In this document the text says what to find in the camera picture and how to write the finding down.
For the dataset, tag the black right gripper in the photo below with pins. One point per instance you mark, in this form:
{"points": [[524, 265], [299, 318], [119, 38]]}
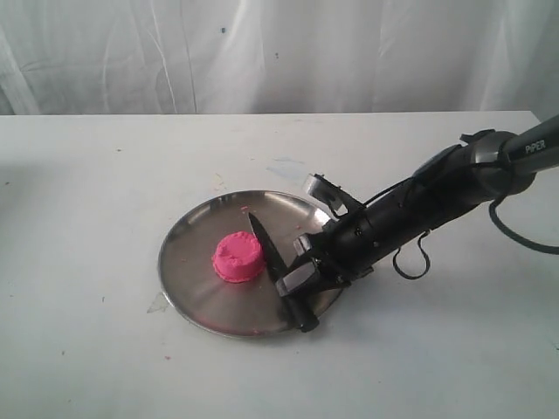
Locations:
{"points": [[346, 248]]}

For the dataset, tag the black plastic knife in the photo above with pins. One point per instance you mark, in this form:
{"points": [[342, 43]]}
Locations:
{"points": [[302, 316]]}

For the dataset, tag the pink clay lump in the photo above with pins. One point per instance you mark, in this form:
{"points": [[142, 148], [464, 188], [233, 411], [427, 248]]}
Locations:
{"points": [[238, 258]]}

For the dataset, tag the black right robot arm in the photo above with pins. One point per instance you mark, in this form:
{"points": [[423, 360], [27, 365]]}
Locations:
{"points": [[484, 167]]}

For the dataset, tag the round stainless steel plate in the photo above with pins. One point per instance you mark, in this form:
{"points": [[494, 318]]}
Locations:
{"points": [[189, 282]]}

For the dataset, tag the white backdrop cloth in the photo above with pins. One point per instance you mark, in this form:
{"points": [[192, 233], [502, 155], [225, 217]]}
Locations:
{"points": [[110, 57]]}

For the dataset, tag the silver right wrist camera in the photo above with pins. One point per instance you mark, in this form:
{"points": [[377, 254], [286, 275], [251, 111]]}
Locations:
{"points": [[339, 202]]}

